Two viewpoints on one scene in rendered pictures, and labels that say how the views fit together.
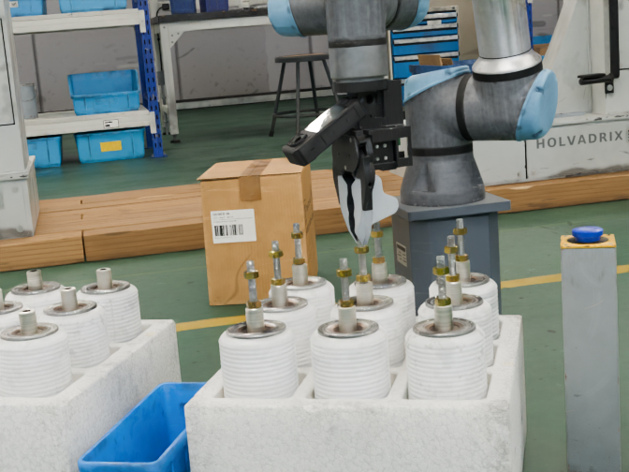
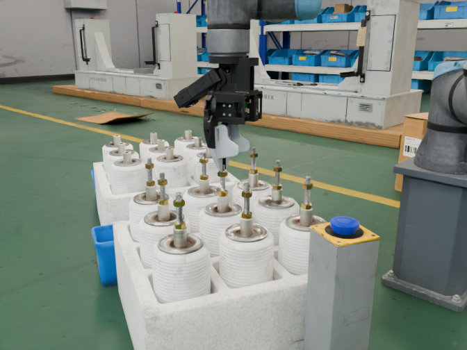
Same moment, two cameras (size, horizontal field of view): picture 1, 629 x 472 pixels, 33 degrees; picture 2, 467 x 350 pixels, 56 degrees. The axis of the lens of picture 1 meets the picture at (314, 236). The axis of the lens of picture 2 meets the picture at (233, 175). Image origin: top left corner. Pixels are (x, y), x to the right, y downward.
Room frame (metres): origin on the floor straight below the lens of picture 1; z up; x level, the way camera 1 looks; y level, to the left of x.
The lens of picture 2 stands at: (0.93, -0.74, 0.57)
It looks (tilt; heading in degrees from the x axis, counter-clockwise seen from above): 17 degrees down; 54
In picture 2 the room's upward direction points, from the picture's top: straight up
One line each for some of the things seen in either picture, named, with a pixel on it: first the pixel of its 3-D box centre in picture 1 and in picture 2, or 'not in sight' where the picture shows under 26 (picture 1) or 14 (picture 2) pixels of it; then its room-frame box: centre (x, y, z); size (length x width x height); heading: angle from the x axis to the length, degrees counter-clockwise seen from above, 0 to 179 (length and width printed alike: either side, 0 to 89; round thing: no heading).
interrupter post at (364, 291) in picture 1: (364, 294); (222, 203); (1.38, -0.06, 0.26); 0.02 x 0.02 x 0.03
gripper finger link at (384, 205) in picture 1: (377, 209); (225, 149); (1.38, -0.08, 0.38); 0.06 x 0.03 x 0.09; 115
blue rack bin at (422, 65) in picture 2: not in sight; (413, 60); (5.75, 2.39, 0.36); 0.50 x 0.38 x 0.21; 11
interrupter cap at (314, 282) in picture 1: (300, 284); (253, 185); (1.53, 0.03, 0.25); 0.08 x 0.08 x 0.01
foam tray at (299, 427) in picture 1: (373, 419); (223, 282); (1.38, -0.06, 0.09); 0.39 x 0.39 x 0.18; 76
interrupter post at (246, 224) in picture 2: (453, 292); (246, 226); (1.36, -0.18, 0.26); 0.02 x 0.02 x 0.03
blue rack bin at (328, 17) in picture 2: not in sight; (343, 14); (5.53, 3.30, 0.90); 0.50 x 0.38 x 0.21; 12
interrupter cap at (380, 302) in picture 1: (365, 303); (222, 210); (1.38, -0.06, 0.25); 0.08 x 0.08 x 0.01
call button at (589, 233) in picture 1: (587, 236); (344, 227); (1.39, -0.36, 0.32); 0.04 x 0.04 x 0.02
